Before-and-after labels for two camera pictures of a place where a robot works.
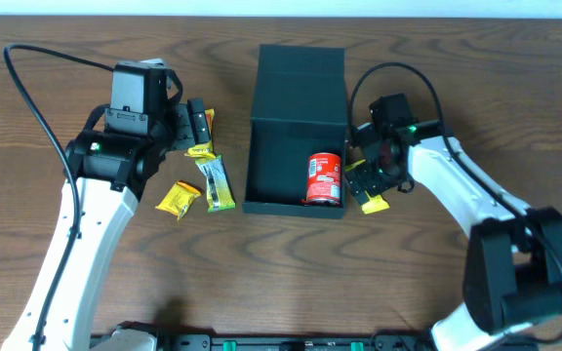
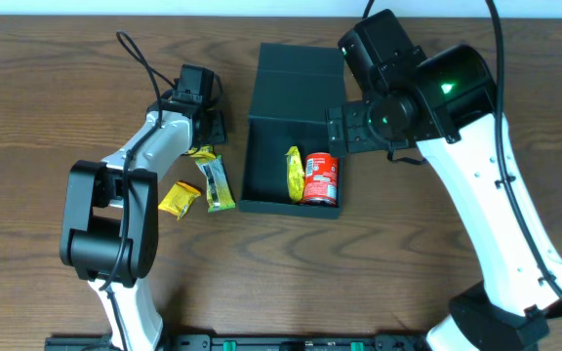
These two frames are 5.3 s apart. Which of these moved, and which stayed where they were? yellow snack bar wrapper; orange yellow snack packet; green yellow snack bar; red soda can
Moved: yellow snack bar wrapper
Stayed: red soda can; orange yellow snack packet; green yellow snack bar
